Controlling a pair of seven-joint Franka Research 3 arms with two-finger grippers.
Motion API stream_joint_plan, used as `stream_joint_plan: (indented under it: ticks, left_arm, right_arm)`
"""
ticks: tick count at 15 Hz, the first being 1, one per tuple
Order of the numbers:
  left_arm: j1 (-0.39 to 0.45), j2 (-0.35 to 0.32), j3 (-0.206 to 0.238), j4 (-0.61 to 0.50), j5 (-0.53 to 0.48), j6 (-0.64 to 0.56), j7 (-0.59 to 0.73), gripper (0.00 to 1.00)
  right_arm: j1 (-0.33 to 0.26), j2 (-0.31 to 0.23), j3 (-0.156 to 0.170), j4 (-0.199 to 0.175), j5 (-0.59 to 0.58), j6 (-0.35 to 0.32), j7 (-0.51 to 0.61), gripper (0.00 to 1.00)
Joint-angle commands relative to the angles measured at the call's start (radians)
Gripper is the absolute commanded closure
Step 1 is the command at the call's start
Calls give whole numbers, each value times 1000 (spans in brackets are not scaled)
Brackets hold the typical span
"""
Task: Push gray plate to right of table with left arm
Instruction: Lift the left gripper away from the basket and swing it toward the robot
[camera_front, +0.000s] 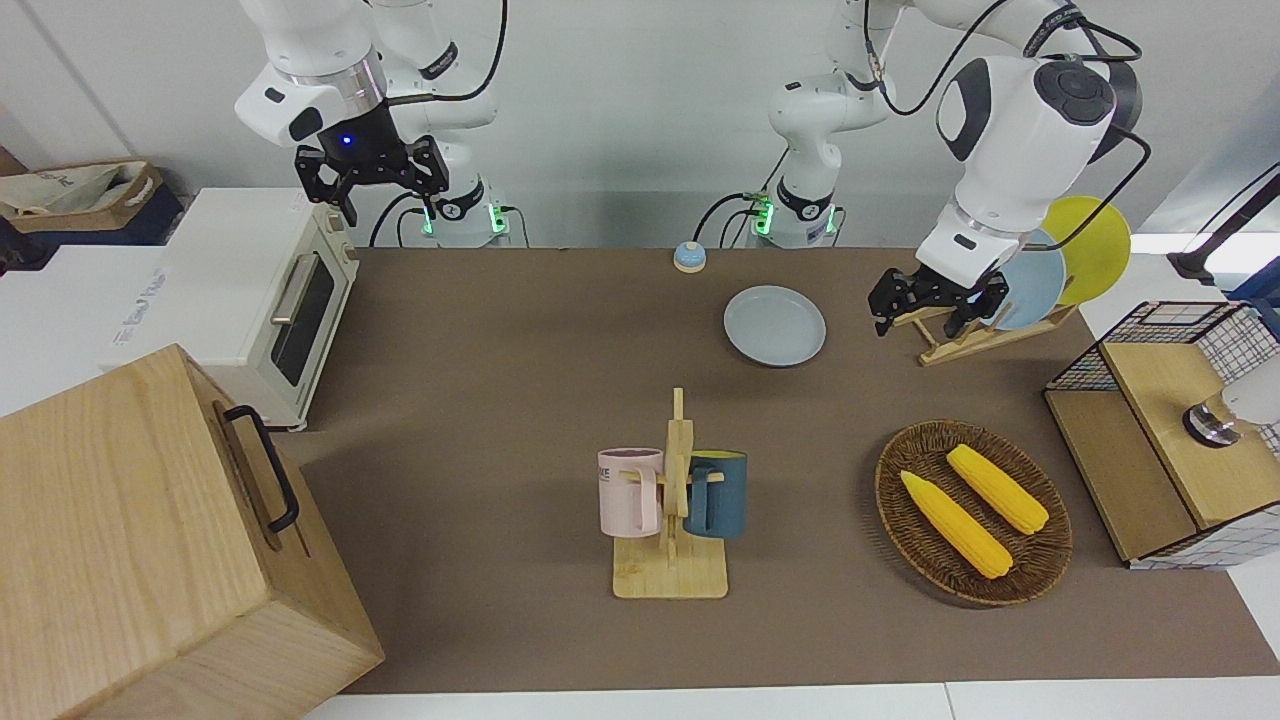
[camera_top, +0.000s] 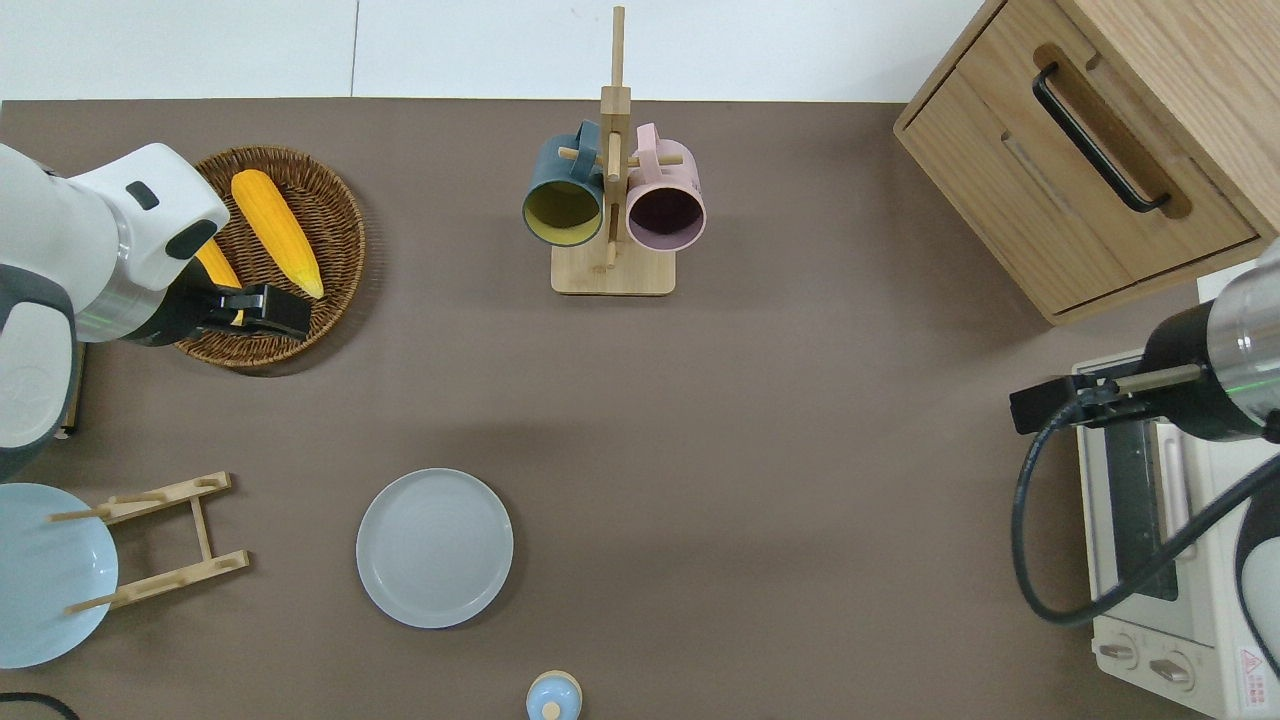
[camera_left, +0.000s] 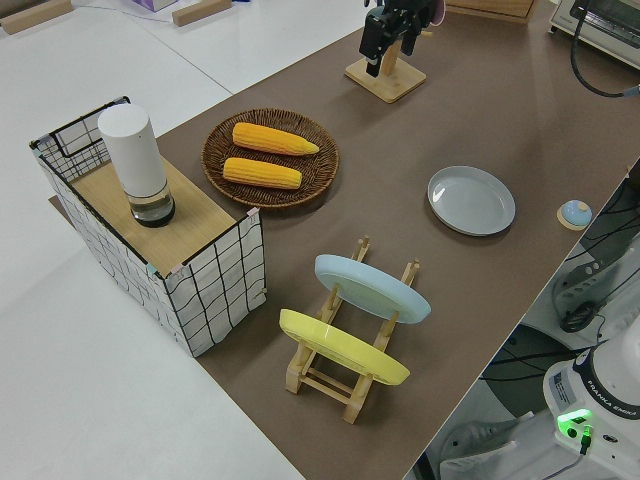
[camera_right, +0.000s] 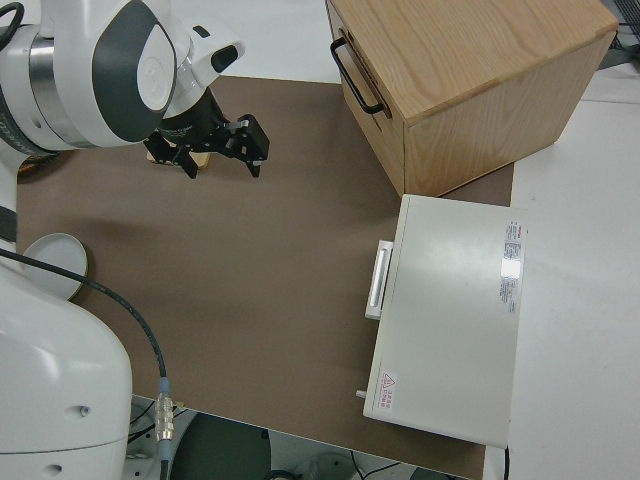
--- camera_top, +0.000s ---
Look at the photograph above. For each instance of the gray plate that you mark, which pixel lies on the gray plate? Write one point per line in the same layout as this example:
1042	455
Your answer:
435	548

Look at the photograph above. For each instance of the wooden plate rack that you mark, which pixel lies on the wooden plate rack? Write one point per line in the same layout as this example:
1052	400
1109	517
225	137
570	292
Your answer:
203	530

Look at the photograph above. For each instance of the teal mug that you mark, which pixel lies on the teal mug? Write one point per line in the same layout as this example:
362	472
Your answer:
548	165

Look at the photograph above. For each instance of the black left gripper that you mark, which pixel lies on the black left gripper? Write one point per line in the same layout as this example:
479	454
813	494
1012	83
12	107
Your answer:
190	312

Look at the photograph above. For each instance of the cream toaster oven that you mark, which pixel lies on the cream toaster oven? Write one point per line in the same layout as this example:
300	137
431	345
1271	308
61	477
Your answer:
1130	640

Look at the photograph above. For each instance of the pink mug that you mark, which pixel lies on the pink mug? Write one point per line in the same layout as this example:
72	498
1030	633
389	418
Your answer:
680	180

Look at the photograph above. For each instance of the wooden drawer cabinet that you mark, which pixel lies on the wooden drawer cabinet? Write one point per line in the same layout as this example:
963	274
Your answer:
1000	170

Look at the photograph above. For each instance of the brown wicker basket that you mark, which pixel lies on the brown wicker basket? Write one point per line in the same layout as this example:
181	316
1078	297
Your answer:
330	230

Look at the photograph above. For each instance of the wooden mug tree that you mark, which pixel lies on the wooden mug tree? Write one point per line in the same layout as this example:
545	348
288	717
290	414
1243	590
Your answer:
615	275

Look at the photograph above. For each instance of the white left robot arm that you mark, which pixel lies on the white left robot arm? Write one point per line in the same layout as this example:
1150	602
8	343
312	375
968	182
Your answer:
60	230

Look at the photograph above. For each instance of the yellow corn cob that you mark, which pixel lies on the yellow corn cob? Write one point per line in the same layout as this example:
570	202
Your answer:
275	230
215	265

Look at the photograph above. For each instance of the light blue plate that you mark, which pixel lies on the light blue plate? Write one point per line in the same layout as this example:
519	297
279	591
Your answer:
40	580

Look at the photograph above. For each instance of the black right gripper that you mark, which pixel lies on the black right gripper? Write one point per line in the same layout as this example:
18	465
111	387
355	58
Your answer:
1045	402

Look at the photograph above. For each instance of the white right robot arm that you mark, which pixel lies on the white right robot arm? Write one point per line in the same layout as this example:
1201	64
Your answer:
1220	360

